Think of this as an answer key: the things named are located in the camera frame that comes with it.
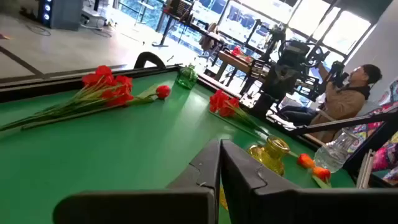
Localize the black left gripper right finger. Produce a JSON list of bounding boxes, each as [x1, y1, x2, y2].
[[221, 139, 398, 224]]

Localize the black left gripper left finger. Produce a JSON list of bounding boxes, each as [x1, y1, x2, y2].
[[52, 139, 221, 224]]

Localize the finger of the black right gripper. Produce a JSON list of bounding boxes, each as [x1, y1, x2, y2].
[[282, 75, 298, 100], [269, 73, 284, 99]]

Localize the red poppy bunch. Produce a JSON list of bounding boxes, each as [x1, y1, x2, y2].
[[208, 89, 271, 138], [0, 64, 135, 133]]

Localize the green glass vase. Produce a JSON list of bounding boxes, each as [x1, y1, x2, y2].
[[174, 63, 199, 90]]

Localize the red tulip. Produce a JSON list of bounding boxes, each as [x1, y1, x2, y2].
[[21, 83, 172, 130]]

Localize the yellow glass vase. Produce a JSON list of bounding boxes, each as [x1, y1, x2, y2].
[[247, 136, 292, 177]]

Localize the clear glass vase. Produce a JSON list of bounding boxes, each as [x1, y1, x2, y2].
[[313, 130, 358, 174]]

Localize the wooden workbench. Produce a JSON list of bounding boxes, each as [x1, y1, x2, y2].
[[214, 49, 268, 91]]

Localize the person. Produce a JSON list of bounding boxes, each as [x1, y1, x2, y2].
[[276, 63, 384, 144]]

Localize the tan jacket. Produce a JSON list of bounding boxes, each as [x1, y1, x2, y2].
[[198, 23, 220, 52]]

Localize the green table mat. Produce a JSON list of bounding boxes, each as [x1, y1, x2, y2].
[[0, 70, 357, 224]]

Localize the black standing desk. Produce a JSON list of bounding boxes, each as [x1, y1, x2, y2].
[[152, 0, 218, 47]]

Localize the floral patterned curtain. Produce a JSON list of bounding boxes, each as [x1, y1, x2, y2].
[[348, 79, 398, 187]]

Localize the grey computer tower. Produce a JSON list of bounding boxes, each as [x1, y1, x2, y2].
[[37, 0, 84, 31]]

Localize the black frame brace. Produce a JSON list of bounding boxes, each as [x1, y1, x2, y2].
[[289, 110, 398, 138]]

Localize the white aluminium rail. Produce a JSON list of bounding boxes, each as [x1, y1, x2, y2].
[[356, 149, 377, 189]]

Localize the black frame post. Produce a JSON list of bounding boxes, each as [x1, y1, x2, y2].
[[343, 121, 398, 187]]

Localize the black table handle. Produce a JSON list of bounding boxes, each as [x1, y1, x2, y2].
[[133, 51, 167, 70]]

